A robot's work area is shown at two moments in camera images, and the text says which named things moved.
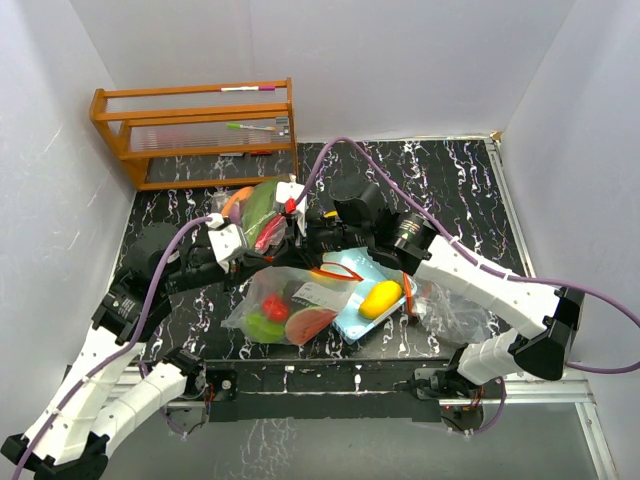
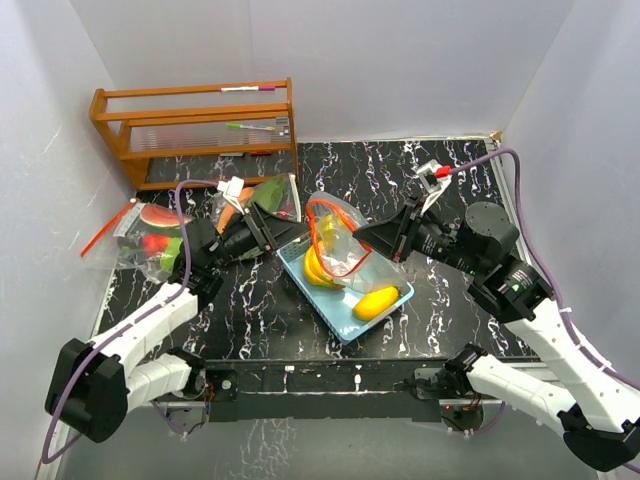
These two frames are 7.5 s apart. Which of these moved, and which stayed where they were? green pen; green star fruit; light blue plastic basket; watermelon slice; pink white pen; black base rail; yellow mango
Moved: watermelon slice; green star fruit; light blue plastic basket
Stayed: black base rail; pink white pen; yellow mango; green pen
